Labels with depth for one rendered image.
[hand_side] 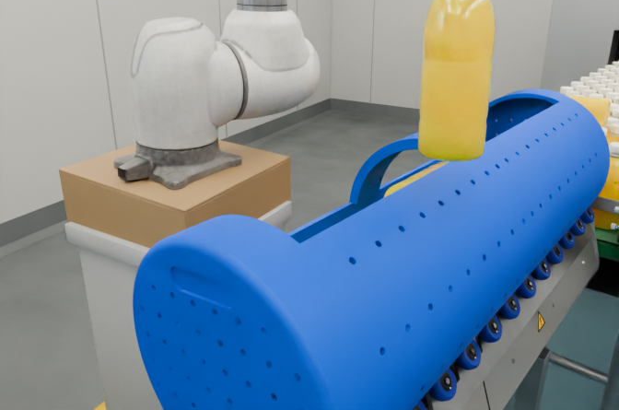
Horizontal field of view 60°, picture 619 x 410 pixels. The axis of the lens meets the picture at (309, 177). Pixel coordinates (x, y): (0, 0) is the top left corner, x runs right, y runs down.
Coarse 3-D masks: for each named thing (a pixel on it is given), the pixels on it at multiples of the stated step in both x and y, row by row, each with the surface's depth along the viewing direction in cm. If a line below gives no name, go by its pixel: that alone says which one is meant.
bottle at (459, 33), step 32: (448, 0) 51; (480, 0) 50; (448, 32) 51; (480, 32) 50; (448, 64) 52; (480, 64) 52; (448, 96) 52; (480, 96) 53; (448, 128) 53; (480, 128) 54; (448, 160) 55
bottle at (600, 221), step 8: (616, 160) 119; (616, 168) 118; (608, 176) 119; (616, 176) 119; (608, 184) 120; (616, 184) 119; (608, 192) 120; (616, 192) 120; (592, 208) 124; (600, 216) 123; (608, 216) 122; (616, 216) 122; (600, 224) 123; (608, 224) 123; (616, 224) 123
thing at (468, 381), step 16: (576, 240) 111; (576, 256) 109; (560, 272) 102; (544, 288) 96; (528, 304) 90; (512, 320) 86; (528, 320) 89; (512, 336) 84; (496, 352) 80; (480, 368) 76; (464, 384) 73; (480, 384) 75; (432, 400) 68; (464, 400) 72
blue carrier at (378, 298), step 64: (512, 128) 83; (576, 128) 94; (384, 192) 94; (448, 192) 62; (512, 192) 70; (576, 192) 87; (192, 256) 47; (256, 256) 44; (320, 256) 47; (384, 256) 50; (448, 256) 56; (512, 256) 67; (192, 320) 50; (256, 320) 43; (320, 320) 42; (384, 320) 47; (448, 320) 54; (192, 384) 53; (256, 384) 46; (320, 384) 41; (384, 384) 46
